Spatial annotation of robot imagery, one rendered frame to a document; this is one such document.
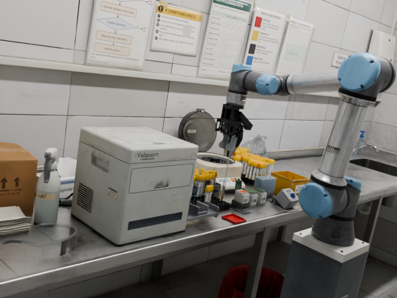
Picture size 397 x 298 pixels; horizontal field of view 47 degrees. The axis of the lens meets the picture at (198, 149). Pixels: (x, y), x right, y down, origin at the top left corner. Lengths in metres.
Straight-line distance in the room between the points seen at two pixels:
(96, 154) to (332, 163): 0.73
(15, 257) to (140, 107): 1.04
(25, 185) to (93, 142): 0.26
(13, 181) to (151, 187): 0.43
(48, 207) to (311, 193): 0.82
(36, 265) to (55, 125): 0.77
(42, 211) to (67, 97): 0.58
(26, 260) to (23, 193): 0.32
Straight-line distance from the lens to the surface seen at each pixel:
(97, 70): 1.89
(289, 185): 2.12
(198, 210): 1.59
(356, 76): 1.43
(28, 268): 1.25
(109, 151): 1.37
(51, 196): 1.45
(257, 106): 2.73
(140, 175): 1.33
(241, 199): 1.84
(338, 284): 1.66
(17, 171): 1.51
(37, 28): 1.80
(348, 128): 1.47
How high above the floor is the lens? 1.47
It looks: 12 degrees down
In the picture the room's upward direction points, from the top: 10 degrees clockwise
